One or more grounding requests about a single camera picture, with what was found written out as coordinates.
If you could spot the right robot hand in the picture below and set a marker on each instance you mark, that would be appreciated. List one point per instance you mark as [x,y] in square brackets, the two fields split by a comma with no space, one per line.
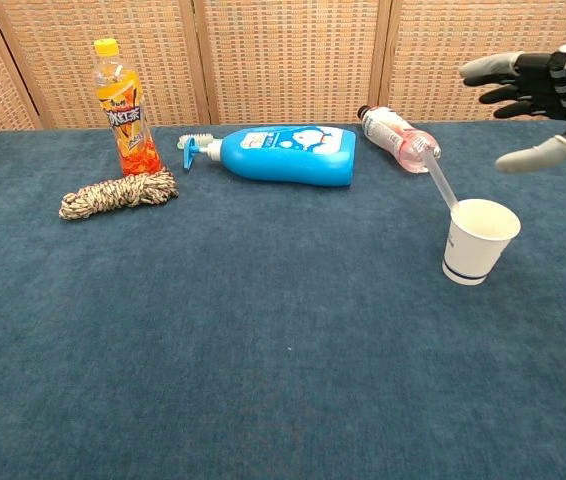
[548,85]

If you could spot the translucent plastic drinking straw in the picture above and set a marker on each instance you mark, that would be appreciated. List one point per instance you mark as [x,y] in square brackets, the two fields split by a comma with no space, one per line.
[441,177]

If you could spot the white paper cup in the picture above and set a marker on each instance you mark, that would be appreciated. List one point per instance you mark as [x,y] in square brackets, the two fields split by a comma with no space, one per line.
[478,240]

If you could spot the pink drink plastic bottle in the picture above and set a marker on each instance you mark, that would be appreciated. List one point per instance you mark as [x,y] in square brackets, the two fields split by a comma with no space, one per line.
[403,137]

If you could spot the woven rattan folding screen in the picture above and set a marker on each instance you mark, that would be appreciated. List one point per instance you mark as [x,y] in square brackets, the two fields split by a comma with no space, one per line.
[283,55]

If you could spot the blue pump soap bottle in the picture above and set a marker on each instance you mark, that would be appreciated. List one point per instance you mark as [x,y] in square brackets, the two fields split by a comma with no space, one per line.
[288,155]

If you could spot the blue carpet table cover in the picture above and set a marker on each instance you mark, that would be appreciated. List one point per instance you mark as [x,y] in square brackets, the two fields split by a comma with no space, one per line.
[213,325]

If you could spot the orange iced tea bottle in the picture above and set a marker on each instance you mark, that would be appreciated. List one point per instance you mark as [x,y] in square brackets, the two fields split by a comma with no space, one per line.
[129,120]

